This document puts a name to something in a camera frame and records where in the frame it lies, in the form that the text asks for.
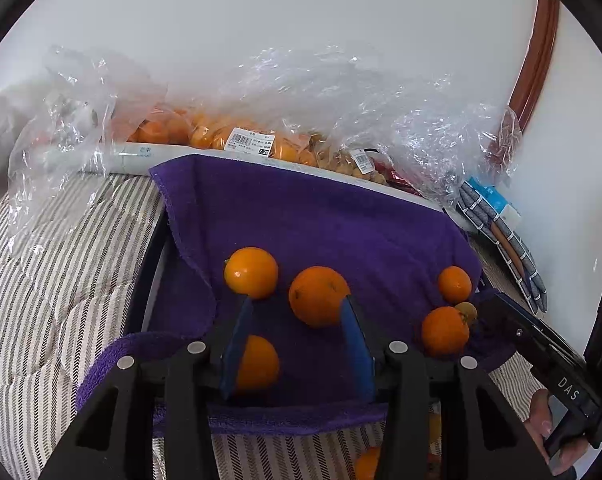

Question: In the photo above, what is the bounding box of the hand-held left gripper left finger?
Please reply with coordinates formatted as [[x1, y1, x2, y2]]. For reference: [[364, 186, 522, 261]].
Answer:
[[38, 295, 255, 480]]

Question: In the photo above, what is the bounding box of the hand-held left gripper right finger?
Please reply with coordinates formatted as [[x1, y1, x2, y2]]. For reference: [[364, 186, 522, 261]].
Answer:
[[341, 294, 554, 480]]

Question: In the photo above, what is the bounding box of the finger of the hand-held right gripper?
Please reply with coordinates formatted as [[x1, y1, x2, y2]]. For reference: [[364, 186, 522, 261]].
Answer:
[[474, 292, 584, 376]]

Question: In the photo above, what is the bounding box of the large orange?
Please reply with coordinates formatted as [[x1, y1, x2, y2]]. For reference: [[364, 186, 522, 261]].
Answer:
[[288, 266, 352, 330]]

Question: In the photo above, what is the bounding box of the purple towel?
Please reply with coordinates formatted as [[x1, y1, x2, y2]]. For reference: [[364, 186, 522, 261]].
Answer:
[[76, 154, 513, 436]]

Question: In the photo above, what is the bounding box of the person's right hand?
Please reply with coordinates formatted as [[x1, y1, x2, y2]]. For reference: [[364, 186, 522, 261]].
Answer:
[[525, 389, 578, 477]]

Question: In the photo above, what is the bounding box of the checked grey cloth bag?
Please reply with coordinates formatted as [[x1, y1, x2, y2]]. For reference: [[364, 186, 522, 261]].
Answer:
[[456, 180, 549, 314]]

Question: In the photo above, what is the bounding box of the blue tissue box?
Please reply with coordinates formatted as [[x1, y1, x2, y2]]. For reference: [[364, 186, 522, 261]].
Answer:
[[468, 177, 524, 226]]

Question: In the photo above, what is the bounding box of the red snack packet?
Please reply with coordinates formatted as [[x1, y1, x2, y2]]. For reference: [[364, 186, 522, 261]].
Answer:
[[371, 157, 422, 192]]

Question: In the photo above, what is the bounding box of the striped bed quilt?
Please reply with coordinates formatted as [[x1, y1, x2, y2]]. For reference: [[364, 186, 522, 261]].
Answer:
[[0, 172, 547, 480]]

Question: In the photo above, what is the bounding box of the clear bag of oranges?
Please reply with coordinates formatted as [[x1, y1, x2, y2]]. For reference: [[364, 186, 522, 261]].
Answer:
[[126, 50, 332, 167]]

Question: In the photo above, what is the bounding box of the clear bag of brown fruit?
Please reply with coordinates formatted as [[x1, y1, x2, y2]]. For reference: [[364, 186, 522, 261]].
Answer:
[[311, 60, 525, 211]]

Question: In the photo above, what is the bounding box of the empty clear plastic bag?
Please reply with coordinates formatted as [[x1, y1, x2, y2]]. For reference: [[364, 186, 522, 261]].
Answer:
[[8, 45, 168, 242]]

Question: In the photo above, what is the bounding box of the brown wooden door frame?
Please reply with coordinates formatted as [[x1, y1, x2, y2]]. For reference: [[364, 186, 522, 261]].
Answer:
[[486, 0, 562, 161]]

